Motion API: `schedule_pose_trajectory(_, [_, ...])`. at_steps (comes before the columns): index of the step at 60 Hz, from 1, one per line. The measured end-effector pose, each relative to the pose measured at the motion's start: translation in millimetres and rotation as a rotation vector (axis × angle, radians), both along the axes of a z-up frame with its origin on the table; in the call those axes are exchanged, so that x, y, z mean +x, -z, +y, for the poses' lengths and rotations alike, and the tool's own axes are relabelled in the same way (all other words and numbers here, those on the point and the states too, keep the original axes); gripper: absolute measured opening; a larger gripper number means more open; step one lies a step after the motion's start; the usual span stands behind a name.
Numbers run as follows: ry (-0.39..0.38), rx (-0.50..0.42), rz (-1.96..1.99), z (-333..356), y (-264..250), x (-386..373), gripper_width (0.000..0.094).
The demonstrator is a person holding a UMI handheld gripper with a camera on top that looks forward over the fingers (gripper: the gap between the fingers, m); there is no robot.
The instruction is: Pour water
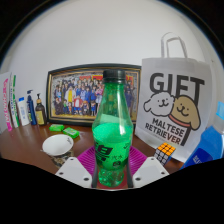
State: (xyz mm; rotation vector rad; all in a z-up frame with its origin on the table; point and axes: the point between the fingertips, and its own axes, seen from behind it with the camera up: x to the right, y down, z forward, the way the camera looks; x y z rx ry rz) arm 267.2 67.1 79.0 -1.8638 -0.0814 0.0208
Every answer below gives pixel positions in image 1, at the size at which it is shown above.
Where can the flat round red coaster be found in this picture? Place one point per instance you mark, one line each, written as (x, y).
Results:
(113, 188)

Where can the small green packet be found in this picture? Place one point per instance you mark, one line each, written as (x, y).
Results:
(56, 127)
(71, 132)

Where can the green plastic drink bottle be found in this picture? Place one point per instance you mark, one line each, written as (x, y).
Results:
(111, 133)

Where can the framed group photo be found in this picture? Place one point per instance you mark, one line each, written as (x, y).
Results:
(73, 95)

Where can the white paper gift bag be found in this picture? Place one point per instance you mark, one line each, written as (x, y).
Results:
(176, 100)

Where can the dark blue pump bottle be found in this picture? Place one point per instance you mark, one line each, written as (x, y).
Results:
(32, 111)

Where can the blue detergent bottle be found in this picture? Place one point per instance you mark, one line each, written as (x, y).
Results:
(206, 146)

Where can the white shampoo bottle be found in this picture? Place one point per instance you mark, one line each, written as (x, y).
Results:
(23, 113)

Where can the colourful puzzle cube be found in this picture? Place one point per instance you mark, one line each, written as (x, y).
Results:
(165, 153)

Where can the amber pump bottle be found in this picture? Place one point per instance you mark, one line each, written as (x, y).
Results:
(41, 115)

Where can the green and white tall box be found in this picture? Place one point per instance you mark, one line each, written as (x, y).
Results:
(14, 103)

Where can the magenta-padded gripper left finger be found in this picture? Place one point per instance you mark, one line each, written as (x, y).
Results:
(73, 171)

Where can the camouflage print mug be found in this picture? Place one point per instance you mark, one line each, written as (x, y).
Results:
(57, 145)

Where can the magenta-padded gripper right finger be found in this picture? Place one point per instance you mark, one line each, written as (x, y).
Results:
(150, 171)

